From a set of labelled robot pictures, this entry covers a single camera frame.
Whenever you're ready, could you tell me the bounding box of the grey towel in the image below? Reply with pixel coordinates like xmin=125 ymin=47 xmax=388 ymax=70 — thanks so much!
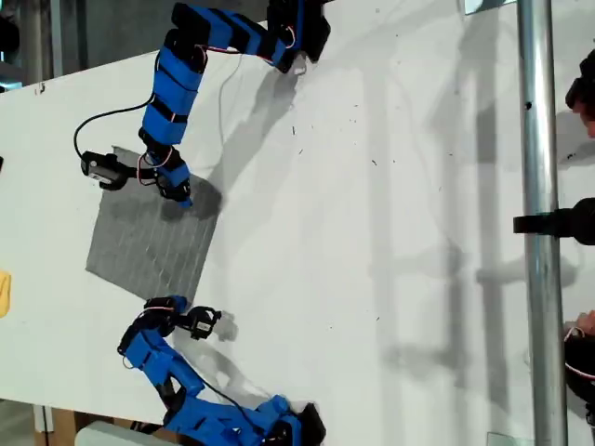
xmin=85 ymin=146 xmax=223 ymax=303

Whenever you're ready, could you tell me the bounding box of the white box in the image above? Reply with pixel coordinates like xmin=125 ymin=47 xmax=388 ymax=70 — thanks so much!
xmin=73 ymin=420 xmax=164 ymax=446

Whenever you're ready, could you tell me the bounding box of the wooden board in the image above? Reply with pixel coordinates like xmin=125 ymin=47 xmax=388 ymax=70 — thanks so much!
xmin=49 ymin=407 xmax=78 ymax=446

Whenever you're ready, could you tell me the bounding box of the yellow object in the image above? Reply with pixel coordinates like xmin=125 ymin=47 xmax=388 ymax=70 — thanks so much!
xmin=0 ymin=269 xmax=13 ymax=320

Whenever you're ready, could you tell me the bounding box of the black round object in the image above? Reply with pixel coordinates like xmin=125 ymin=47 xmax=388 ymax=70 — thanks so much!
xmin=0 ymin=16 xmax=20 ymax=55

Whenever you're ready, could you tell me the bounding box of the person's head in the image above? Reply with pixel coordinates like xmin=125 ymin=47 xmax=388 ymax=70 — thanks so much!
xmin=564 ymin=46 xmax=595 ymax=140

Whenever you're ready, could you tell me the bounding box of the black camera box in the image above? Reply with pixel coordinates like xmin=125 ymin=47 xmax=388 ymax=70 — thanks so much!
xmin=188 ymin=305 xmax=223 ymax=341
xmin=81 ymin=151 xmax=121 ymax=188

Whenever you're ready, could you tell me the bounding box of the black camera cable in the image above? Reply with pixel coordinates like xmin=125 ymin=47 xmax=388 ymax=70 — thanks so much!
xmin=198 ymin=375 xmax=269 ymax=440
xmin=73 ymin=92 xmax=157 ymax=159

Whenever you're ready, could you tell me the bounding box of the white bracket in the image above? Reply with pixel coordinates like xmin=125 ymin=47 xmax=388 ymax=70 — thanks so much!
xmin=32 ymin=403 xmax=52 ymax=434

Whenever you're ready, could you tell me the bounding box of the grey frame bar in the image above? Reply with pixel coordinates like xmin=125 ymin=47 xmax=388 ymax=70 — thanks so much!
xmin=49 ymin=0 xmax=64 ymax=78

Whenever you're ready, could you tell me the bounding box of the steel post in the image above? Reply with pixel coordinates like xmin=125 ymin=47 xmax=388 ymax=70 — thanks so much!
xmin=515 ymin=0 xmax=569 ymax=446

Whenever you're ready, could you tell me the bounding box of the black post clamp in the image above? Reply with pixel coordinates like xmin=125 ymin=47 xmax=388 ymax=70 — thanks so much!
xmin=512 ymin=197 xmax=595 ymax=247

